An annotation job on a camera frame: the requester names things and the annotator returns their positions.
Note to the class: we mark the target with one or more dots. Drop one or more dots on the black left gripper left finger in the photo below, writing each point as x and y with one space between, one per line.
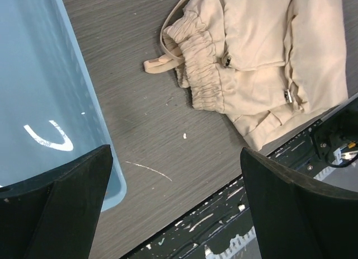
55 214

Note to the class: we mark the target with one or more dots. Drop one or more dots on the beige folded fabric garment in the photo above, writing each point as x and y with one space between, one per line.
270 66

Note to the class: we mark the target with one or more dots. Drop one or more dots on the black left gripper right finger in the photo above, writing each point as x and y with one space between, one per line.
296 216

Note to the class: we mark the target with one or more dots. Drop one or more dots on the light blue plastic basket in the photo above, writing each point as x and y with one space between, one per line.
50 114

